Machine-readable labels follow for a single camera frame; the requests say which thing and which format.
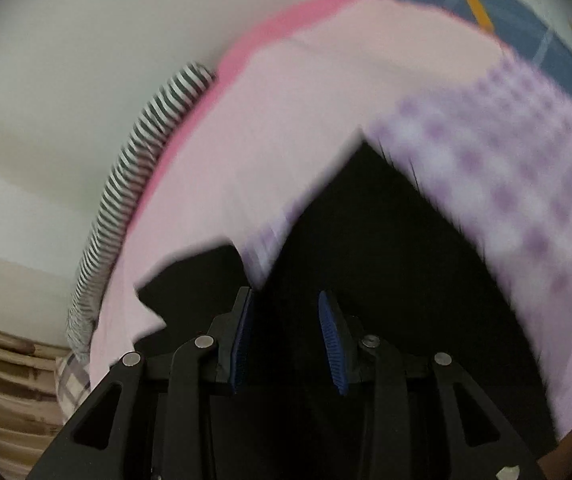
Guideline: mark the wooden rattan headboard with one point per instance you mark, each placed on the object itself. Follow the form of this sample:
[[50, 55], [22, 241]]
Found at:
[[6, 400]]

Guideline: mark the plaid pillow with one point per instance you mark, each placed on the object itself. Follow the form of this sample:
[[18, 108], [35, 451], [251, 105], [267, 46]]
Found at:
[[71, 385]]

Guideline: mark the black pants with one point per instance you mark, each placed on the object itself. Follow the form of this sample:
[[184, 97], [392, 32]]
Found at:
[[390, 240]]

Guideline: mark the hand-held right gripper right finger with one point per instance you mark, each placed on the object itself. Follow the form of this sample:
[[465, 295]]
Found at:
[[333, 345]]

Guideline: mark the blue plaid cloth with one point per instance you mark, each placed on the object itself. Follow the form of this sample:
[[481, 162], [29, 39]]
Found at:
[[515, 15]]

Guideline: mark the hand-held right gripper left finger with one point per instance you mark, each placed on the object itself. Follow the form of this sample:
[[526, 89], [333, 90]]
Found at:
[[242, 345]]

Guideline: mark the pink and purple bed sheet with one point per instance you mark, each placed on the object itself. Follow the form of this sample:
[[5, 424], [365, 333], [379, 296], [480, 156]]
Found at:
[[316, 110]]

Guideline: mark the grey striped blanket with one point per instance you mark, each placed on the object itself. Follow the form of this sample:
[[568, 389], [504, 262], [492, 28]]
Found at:
[[131, 160]]

